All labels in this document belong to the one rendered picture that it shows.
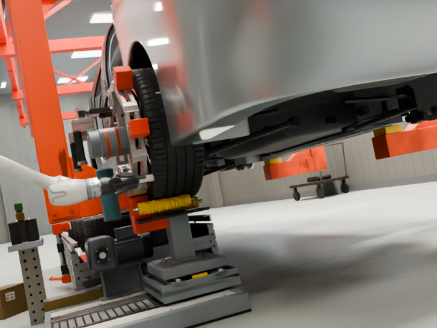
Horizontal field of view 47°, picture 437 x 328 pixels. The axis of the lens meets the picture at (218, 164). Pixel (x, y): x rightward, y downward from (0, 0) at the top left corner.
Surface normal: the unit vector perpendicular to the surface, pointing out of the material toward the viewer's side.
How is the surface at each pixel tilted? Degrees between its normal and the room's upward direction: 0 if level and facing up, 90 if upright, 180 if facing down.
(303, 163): 90
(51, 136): 90
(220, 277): 90
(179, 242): 90
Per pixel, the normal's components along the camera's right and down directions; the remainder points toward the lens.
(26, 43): 0.32, -0.11
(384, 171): -0.88, 0.15
